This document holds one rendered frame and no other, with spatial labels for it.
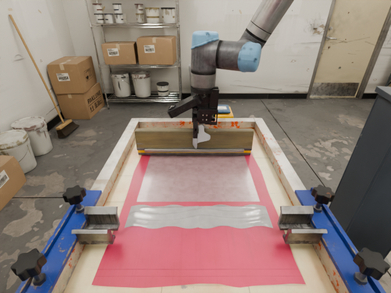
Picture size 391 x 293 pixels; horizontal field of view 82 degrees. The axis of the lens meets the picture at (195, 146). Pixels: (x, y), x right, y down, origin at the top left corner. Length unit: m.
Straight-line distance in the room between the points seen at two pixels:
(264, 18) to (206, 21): 3.28
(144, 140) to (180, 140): 0.13
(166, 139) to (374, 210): 0.73
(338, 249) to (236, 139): 0.43
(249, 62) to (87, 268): 0.60
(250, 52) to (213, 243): 0.47
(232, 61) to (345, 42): 4.20
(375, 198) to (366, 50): 4.23
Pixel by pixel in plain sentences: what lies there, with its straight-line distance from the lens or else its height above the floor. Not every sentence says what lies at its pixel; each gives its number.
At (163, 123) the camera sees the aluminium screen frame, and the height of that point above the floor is 0.98.
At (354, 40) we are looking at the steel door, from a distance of 4.85.
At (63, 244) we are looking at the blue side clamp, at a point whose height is 1.00.
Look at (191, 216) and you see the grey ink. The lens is 0.59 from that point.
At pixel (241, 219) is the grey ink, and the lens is 0.59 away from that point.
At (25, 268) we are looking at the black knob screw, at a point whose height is 1.06.
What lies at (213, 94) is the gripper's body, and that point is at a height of 1.18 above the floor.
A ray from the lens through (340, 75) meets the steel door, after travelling 4.91.
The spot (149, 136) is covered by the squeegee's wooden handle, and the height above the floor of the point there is 1.03.
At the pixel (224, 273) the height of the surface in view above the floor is 0.95.
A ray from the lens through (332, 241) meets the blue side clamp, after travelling 0.57.
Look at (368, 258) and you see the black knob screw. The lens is 0.49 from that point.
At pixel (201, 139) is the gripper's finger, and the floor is 1.03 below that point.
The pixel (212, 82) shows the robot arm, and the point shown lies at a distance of 0.69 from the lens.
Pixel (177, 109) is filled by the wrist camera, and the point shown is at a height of 1.14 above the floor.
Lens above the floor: 1.40
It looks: 31 degrees down
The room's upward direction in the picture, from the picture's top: straight up
